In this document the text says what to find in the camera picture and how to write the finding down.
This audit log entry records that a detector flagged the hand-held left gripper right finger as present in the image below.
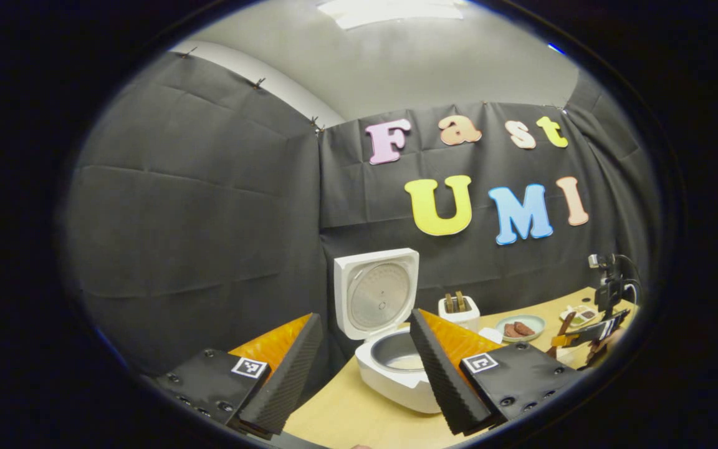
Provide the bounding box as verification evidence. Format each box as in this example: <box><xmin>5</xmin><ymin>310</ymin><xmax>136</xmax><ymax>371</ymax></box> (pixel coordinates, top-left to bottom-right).
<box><xmin>409</xmin><ymin>308</ymin><xmax>584</xmax><ymax>436</ymax></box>

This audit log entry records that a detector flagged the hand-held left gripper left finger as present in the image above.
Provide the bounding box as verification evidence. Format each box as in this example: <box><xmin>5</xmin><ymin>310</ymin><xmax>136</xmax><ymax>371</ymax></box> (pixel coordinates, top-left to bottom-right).
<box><xmin>147</xmin><ymin>313</ymin><xmax>323</xmax><ymax>437</ymax></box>

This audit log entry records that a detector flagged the brown wooden spoon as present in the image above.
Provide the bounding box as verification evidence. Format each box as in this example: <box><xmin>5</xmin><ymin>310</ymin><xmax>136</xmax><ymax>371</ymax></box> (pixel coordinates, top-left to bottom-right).
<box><xmin>546</xmin><ymin>312</ymin><xmax>577</xmax><ymax>359</ymax></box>

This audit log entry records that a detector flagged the white rice cooker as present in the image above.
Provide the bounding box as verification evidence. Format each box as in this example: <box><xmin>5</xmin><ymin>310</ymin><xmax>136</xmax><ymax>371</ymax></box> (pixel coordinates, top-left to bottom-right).
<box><xmin>334</xmin><ymin>248</ymin><xmax>504</xmax><ymax>414</ymax></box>

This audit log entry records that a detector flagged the white divided dish of beans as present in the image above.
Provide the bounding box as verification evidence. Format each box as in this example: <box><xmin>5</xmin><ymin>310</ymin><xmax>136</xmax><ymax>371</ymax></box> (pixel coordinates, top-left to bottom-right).
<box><xmin>560</xmin><ymin>304</ymin><xmax>598</xmax><ymax>329</ymax></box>

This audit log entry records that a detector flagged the green plate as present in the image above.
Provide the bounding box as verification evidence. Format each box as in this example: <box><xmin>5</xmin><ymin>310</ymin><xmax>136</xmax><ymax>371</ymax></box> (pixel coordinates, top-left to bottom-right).
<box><xmin>496</xmin><ymin>314</ymin><xmax>547</xmax><ymax>343</ymax></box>

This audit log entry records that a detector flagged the white toaster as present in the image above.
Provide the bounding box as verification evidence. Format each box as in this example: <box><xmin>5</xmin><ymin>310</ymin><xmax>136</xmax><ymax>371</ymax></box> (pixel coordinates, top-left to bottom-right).
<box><xmin>438</xmin><ymin>294</ymin><xmax>481</xmax><ymax>332</ymax></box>

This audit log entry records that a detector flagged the black backdrop cloth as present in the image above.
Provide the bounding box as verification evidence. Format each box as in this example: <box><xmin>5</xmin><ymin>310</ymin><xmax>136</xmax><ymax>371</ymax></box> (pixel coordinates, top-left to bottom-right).
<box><xmin>63</xmin><ymin>50</ymin><xmax>662</xmax><ymax>387</ymax></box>

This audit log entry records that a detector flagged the bright ceiling light panel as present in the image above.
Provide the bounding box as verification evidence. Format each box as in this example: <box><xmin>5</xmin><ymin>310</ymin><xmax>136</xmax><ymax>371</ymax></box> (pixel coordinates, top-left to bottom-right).
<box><xmin>317</xmin><ymin>0</ymin><xmax>467</xmax><ymax>31</ymax></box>

